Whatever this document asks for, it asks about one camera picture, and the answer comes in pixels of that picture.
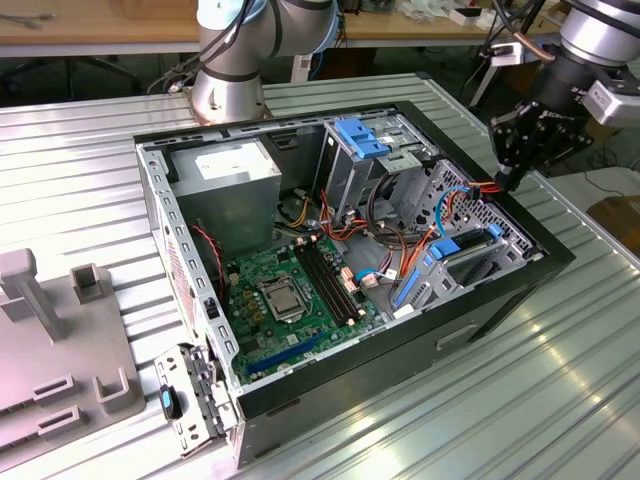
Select blue expansion slot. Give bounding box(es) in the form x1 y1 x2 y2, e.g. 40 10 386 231
245 333 324 377

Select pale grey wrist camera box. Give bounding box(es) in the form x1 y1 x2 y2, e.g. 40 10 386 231
585 69 640 127

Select hard disk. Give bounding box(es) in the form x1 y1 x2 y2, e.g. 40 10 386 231
392 223 504 310

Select white box with black lid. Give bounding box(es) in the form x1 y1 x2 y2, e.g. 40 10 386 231
448 6 482 26

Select pale blue connector wire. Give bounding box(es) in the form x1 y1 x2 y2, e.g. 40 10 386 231
355 268 396 292

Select yellow black wire bundle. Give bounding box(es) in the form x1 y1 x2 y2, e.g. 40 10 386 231
277 187 314 229

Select red black fan wire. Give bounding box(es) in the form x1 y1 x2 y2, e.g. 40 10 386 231
189 222 224 306

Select metal optical drive cage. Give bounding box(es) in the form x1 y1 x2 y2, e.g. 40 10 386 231
314 112 436 226

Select CPU socket with silver CPU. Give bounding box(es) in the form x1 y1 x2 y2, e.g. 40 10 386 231
255 273 307 324

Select grey parts rack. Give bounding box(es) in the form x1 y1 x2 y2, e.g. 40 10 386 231
0 248 146 451

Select thick black cable bundle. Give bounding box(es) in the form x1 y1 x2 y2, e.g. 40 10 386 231
367 172 404 239

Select blue data wire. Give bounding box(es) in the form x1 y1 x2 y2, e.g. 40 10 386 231
434 183 474 237

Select black office chair base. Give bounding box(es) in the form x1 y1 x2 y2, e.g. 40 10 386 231
64 53 144 96

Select blue plastic drive latch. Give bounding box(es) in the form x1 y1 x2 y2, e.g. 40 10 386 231
335 117 394 160

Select orange red power wire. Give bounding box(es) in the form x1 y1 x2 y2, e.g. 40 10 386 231
399 180 504 296

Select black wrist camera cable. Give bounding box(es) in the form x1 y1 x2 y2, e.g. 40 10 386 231
492 0 557 64

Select green motherboard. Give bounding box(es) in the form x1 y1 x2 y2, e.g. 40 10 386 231
222 234 389 385

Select square brown base plate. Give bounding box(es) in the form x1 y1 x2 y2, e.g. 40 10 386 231
180 85 275 126

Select open black PC case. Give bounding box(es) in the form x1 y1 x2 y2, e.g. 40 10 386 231
134 99 576 469

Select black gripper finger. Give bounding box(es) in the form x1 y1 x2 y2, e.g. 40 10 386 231
489 102 539 194
518 119 595 191

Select orange red wire bundle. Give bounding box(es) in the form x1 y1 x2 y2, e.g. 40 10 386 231
317 189 406 251

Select black RAM slots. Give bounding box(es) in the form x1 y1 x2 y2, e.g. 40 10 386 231
292 237 366 326

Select grey power supply unit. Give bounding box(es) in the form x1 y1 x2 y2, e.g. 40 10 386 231
168 138 282 256

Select black stand pole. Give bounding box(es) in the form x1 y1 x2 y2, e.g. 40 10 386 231
468 59 495 109

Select small brown cardboard box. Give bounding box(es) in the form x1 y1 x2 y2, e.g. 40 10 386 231
587 195 640 251

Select hanging black cable bundle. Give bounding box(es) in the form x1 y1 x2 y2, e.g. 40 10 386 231
147 0 256 96

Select metal disk bay cage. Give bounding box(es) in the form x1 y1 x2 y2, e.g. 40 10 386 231
387 159 545 321

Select hinged metal slot bracket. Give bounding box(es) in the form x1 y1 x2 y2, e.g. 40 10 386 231
153 342 240 457

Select long wooden desk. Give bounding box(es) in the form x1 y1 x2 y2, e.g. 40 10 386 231
0 0 640 59

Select small white wrist camera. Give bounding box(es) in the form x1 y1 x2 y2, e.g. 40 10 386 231
488 42 525 67

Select black latch with blue mark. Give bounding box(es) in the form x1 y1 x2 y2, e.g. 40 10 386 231
157 384 182 420

